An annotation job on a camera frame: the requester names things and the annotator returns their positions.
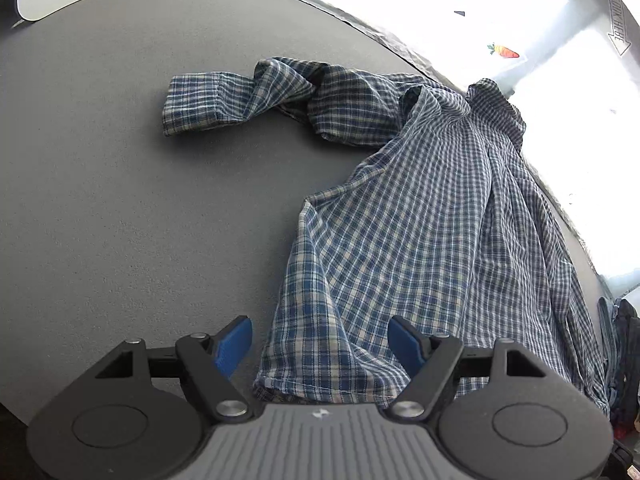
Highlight blue plaid shirt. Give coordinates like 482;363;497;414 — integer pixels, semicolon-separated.
162;56;611;416

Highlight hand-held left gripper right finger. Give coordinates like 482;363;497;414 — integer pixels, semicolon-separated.
386;315;547;421

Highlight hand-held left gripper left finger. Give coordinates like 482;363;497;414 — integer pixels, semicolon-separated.
95;315;254;422

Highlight folded blue jeans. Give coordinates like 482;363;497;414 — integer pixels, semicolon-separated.
597;297;622;401

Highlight dark folded garment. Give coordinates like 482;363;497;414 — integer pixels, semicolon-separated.
615;299;640;427

